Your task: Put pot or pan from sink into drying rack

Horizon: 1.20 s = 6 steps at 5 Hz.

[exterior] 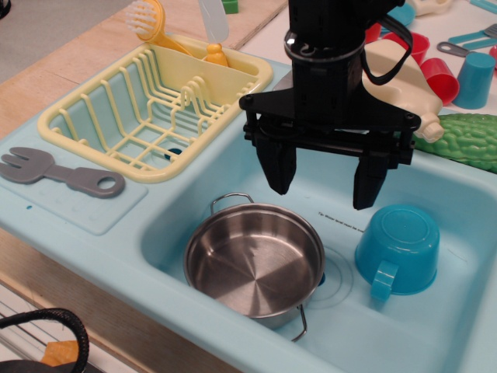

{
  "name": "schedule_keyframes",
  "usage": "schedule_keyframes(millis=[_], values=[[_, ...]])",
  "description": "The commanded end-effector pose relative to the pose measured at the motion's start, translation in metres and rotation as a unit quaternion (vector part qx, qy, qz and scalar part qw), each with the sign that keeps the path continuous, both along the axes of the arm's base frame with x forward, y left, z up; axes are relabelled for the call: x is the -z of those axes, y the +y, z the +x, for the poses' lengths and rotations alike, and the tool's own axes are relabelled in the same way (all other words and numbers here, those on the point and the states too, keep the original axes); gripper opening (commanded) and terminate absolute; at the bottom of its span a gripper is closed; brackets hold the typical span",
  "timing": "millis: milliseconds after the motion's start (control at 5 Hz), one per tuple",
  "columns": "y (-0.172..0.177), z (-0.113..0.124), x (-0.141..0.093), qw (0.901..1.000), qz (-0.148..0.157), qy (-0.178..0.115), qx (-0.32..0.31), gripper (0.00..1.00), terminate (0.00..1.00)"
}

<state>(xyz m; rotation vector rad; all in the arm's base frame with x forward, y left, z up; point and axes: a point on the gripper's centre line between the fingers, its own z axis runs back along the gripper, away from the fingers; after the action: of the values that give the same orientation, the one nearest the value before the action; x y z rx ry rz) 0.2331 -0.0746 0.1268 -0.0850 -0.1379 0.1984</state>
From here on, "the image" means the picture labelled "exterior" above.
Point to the translucent knife yellow handle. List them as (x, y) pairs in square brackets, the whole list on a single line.
[(217, 30)]

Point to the cream plastic jug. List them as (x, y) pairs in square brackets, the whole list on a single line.
[(427, 7)]

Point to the blue plastic mug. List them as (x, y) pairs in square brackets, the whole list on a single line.
[(398, 251)]

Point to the yellow plastic drying rack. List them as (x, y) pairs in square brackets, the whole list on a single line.
[(152, 112)]

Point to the green plastic block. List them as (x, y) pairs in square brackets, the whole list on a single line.
[(230, 6)]

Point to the teal toy spatula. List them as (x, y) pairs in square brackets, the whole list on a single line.
[(476, 40)]

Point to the light blue toy sink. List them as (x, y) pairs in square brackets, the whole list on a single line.
[(133, 246)]

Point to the blue plastic cup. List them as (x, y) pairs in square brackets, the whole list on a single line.
[(475, 79)]

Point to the green bumpy toy cucumber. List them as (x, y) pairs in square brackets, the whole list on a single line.
[(468, 138)]

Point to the stainless steel pot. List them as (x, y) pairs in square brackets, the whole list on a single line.
[(260, 260)]

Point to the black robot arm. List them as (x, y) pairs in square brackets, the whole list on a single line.
[(326, 44)]

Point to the orange plastic object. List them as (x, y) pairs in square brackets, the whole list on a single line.
[(59, 353)]

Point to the blue plastic bowl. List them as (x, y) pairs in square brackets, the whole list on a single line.
[(404, 14)]

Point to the grey toy utensil handle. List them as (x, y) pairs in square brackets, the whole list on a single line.
[(452, 49)]

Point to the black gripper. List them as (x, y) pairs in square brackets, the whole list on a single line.
[(365, 126)]

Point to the red plastic cup behind bottle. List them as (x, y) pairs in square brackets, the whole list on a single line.
[(420, 45)]

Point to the grey plastic toy fork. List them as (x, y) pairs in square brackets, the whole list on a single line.
[(29, 165)]

